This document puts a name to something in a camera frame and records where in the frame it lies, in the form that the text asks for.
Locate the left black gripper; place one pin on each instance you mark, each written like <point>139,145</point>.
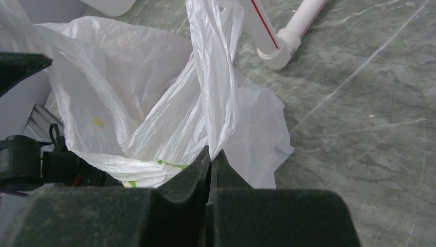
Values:
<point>28,164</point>

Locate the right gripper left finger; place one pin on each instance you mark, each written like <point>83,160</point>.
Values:
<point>115,216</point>

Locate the white plastic bag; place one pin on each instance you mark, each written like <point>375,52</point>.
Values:
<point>141,103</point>

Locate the white PVC pipe frame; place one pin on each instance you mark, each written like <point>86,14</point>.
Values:
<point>277,48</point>

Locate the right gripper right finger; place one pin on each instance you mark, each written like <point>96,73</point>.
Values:
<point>239,215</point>

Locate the white plastic basin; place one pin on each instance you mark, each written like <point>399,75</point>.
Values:
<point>112,8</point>

